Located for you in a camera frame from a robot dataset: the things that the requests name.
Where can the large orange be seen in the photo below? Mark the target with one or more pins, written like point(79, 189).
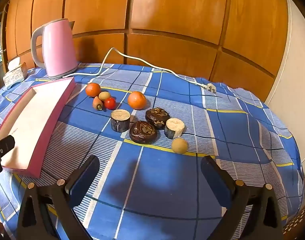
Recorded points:
point(136, 100)

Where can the dark woven chair seat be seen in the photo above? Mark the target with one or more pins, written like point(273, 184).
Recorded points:
point(300, 217)

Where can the small orange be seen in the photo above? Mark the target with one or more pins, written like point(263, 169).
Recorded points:
point(93, 90)

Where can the round beige fruit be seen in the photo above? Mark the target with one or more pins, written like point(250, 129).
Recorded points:
point(179, 145)

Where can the red tomato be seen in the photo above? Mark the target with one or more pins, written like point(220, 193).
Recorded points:
point(110, 103)

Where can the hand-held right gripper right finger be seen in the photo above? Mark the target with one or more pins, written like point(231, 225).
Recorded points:
point(216, 182)

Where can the small brown potato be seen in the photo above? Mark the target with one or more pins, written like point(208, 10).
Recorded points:
point(104, 95)

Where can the pink-rimmed white tray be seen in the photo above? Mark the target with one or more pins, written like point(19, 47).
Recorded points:
point(30, 120)

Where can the small orange carrot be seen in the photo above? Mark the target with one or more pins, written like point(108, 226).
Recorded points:
point(97, 103)

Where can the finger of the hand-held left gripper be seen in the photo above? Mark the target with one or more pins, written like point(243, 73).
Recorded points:
point(3, 146)

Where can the patterned tissue box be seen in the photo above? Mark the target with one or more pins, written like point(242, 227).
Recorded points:
point(15, 76)

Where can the blue plaid tablecloth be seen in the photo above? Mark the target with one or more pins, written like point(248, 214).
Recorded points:
point(167, 180)

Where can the pink electric kettle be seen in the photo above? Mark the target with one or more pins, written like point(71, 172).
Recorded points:
point(60, 50)

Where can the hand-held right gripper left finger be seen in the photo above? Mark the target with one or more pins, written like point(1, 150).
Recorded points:
point(83, 182)

